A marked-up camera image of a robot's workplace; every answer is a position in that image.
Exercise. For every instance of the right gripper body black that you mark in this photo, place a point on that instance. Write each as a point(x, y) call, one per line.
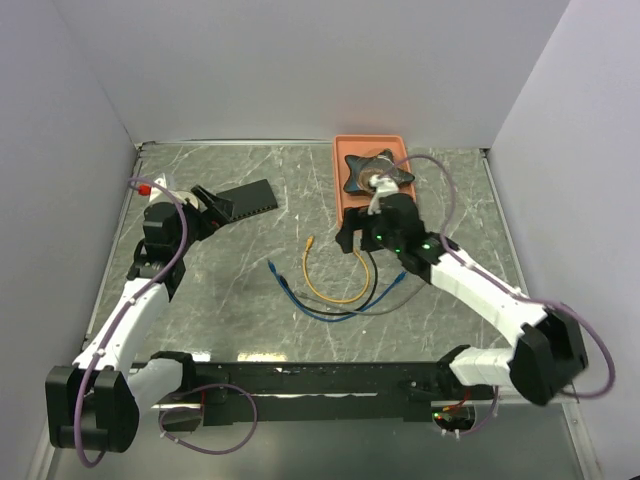
point(374, 235)

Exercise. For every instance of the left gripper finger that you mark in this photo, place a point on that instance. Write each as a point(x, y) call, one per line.
point(214, 208)
point(208, 226)

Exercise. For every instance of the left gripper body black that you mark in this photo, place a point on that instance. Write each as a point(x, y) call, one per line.
point(192, 218)

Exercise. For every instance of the black network switch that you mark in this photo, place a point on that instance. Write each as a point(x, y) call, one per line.
point(250, 200)

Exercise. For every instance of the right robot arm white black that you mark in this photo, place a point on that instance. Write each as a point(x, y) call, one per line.
point(545, 350)

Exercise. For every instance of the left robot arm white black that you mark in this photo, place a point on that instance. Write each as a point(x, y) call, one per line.
point(95, 403)

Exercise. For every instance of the dark blue star dish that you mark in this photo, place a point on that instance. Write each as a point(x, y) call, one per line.
point(350, 186)

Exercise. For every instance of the orange plastic tray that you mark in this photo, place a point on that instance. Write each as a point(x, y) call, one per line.
point(363, 145)

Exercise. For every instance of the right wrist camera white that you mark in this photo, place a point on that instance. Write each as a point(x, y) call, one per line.
point(383, 186)

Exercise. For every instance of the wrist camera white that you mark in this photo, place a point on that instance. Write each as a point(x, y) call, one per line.
point(383, 186)
point(155, 192)

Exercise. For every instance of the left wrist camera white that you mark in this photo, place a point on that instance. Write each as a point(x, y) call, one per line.
point(155, 192)

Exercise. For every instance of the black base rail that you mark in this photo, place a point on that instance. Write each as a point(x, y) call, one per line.
point(286, 391)

